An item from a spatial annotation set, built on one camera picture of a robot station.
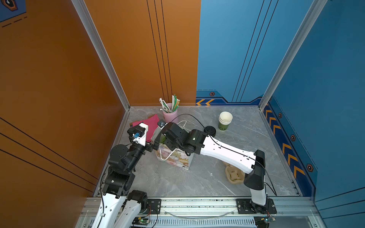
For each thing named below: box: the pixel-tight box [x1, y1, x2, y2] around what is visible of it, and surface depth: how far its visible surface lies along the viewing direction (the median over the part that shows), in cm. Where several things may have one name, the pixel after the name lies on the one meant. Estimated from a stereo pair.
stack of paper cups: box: [218, 111, 233, 132], surface depth 99 cm
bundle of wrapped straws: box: [158, 94, 181, 114], surface depth 101 cm
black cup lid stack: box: [203, 125, 217, 138], surface depth 102 cm
